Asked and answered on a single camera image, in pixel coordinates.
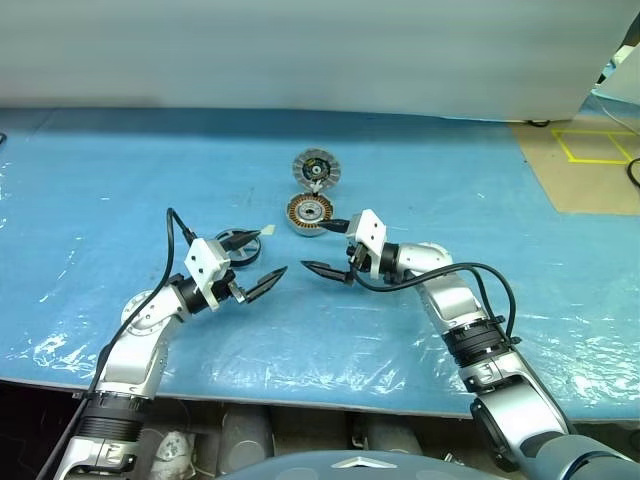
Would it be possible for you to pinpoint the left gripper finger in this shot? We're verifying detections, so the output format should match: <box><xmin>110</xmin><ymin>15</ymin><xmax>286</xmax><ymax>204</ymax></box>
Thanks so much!
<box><xmin>225</xmin><ymin>230</ymin><xmax>263</xmax><ymax>253</ymax></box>
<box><xmin>244</xmin><ymin>266</ymin><xmax>290</xmax><ymax>304</ymax></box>

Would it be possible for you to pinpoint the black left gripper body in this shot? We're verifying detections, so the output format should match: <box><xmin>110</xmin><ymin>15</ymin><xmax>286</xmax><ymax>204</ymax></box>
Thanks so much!
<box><xmin>213</xmin><ymin>243</ymin><xmax>250</xmax><ymax>305</ymax></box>

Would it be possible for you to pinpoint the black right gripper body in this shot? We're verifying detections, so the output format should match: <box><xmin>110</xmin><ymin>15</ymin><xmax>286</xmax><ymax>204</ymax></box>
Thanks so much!
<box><xmin>343</xmin><ymin>238</ymin><xmax>374</xmax><ymax>284</ymax></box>

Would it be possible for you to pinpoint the black spoked rotor ring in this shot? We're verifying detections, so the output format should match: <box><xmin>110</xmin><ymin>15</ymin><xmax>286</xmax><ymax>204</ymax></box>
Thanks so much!
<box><xmin>215</xmin><ymin>227</ymin><xmax>265</xmax><ymax>272</ymax></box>

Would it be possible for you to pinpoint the motor stator with copper windings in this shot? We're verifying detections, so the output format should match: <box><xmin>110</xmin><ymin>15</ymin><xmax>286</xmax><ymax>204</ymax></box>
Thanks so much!
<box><xmin>285</xmin><ymin>192</ymin><xmax>335</xmax><ymax>239</ymax></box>

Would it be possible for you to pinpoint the silver motor rotor disc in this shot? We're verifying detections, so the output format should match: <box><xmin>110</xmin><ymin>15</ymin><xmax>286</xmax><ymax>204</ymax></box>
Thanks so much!
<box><xmin>292</xmin><ymin>148</ymin><xmax>342</xmax><ymax>193</ymax></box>

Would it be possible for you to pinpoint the blue plastic table sheet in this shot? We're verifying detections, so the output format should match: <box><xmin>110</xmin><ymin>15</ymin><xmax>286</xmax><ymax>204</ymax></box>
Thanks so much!
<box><xmin>0</xmin><ymin>107</ymin><xmax>640</xmax><ymax>419</ymax></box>

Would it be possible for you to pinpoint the grey rounded cylinder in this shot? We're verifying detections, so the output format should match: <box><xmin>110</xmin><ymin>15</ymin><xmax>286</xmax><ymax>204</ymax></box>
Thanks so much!
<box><xmin>349</xmin><ymin>414</ymin><xmax>426</xmax><ymax>457</ymax></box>
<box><xmin>219</xmin><ymin>407</ymin><xmax>274</xmax><ymax>474</ymax></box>

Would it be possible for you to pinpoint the white crumpled object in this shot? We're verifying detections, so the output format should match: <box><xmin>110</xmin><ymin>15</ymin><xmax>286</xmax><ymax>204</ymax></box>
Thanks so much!
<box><xmin>152</xmin><ymin>429</ymin><xmax>197</xmax><ymax>479</ymax></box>

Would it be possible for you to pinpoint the white backdrop panel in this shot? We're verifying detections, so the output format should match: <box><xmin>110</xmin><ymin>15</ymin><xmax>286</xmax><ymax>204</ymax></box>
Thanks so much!
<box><xmin>0</xmin><ymin>0</ymin><xmax>640</xmax><ymax>125</ymax></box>

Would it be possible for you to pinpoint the grey robot torso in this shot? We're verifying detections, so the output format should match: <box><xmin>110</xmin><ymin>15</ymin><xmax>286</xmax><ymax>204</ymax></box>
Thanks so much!
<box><xmin>214</xmin><ymin>448</ymin><xmax>431</xmax><ymax>480</ymax></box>

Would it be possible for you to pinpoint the brown cardboard sheet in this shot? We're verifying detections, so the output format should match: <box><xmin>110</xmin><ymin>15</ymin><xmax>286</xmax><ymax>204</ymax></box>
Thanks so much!
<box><xmin>508</xmin><ymin>97</ymin><xmax>640</xmax><ymax>217</ymax></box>

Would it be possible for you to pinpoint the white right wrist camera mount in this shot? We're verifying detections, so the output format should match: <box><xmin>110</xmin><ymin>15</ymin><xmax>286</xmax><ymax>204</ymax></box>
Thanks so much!
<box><xmin>346</xmin><ymin>208</ymin><xmax>389</xmax><ymax>277</ymax></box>

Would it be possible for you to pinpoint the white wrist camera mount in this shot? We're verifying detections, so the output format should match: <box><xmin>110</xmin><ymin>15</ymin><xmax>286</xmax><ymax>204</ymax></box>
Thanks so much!
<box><xmin>346</xmin><ymin>208</ymin><xmax>389</xmax><ymax>277</ymax></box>
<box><xmin>183</xmin><ymin>237</ymin><xmax>237</xmax><ymax>312</ymax></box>

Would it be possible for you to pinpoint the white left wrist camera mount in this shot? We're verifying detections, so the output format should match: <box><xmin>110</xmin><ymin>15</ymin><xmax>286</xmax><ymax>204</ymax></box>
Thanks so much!
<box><xmin>183</xmin><ymin>237</ymin><xmax>237</xmax><ymax>312</ymax></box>

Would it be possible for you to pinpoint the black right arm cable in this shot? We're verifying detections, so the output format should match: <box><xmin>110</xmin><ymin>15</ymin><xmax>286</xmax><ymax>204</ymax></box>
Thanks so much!
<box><xmin>349</xmin><ymin>262</ymin><xmax>521</xmax><ymax>346</ymax></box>

